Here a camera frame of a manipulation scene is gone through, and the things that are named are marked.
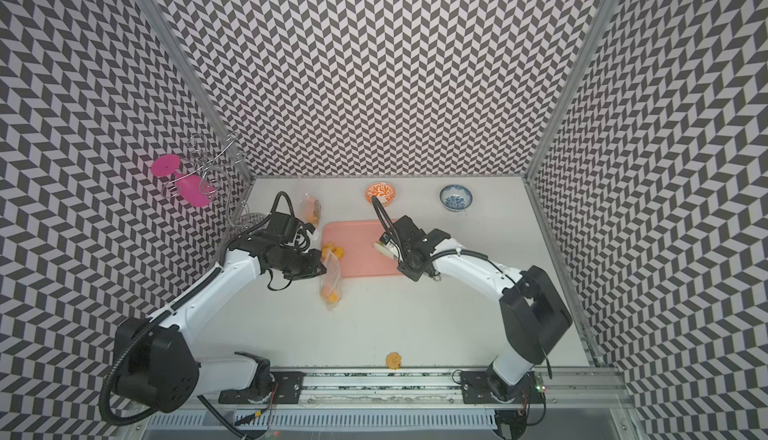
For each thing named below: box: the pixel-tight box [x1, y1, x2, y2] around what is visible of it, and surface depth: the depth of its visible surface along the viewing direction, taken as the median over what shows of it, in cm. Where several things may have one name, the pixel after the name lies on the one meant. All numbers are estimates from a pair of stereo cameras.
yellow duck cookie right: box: [322, 285, 339, 304], surface depth 85 cm
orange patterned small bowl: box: [364, 182, 396, 207], surface depth 113 cm
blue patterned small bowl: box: [439, 184, 473, 212], surface depth 110 cm
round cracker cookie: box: [386, 352, 402, 370], surface depth 79 cm
